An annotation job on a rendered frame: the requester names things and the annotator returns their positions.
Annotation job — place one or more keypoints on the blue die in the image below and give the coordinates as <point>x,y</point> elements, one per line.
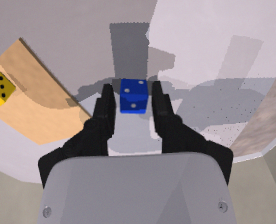
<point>133,96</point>

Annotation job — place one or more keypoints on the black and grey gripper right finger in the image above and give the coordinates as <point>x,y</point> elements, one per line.
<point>170,127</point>

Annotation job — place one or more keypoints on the tan mat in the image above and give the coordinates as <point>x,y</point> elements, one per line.
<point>40,107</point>

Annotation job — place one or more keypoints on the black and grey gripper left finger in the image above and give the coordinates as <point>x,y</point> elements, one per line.
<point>89,141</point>

